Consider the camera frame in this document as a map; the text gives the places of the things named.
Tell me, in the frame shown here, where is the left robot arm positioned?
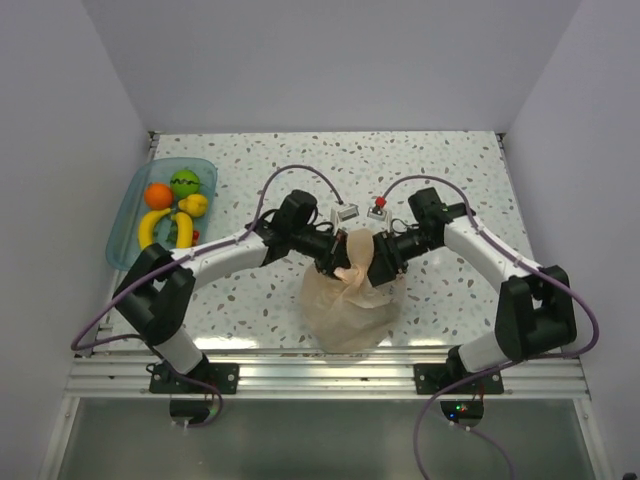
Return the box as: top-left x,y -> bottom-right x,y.
114,190 -> 349,393

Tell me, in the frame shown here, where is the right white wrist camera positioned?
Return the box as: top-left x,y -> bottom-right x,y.
367,196 -> 392,225

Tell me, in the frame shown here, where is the right round controller board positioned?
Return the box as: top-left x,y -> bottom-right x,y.
440,400 -> 485,428

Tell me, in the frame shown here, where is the left round controller board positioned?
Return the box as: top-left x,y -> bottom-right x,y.
169,399 -> 214,427

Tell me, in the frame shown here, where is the orange plastic bag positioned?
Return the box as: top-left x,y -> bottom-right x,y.
299,228 -> 406,353

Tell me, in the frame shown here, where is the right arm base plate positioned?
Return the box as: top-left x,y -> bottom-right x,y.
413,346 -> 505,395

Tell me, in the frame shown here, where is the aluminium rail frame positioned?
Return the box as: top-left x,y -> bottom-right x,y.
64,347 -> 589,400

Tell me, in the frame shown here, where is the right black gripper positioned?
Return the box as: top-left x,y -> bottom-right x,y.
362,228 -> 441,290

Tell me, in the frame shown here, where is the round controller board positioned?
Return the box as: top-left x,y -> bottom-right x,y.
169,399 -> 214,427
440,400 -> 485,428

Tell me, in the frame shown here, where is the fake green apple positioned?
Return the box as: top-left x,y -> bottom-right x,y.
169,169 -> 201,199

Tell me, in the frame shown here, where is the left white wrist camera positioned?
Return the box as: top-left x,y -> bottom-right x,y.
330,203 -> 359,227

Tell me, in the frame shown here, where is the fake yellow lemon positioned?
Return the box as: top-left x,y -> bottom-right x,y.
178,194 -> 209,218

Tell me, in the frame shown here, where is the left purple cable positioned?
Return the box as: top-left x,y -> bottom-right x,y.
70,164 -> 346,352

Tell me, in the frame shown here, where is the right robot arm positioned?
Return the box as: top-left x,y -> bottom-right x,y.
368,188 -> 577,393

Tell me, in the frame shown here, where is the fake yellow banana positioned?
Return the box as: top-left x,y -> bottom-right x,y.
137,208 -> 171,250
172,211 -> 194,249

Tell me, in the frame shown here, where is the fake orange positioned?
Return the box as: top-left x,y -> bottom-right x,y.
144,183 -> 174,210

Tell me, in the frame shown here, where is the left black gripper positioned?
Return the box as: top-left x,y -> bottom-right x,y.
291,226 -> 358,284

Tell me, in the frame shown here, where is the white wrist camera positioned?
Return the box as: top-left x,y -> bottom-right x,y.
367,196 -> 392,225
330,203 -> 359,227

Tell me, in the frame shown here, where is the blue plastic tray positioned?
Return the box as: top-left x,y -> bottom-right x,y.
106,157 -> 218,271

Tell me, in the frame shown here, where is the purple cable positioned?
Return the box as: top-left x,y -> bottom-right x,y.
413,174 -> 600,480
70,164 -> 346,352

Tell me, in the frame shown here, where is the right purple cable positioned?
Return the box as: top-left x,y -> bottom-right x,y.
413,174 -> 600,480

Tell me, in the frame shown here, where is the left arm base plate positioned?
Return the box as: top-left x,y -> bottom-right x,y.
146,362 -> 240,395

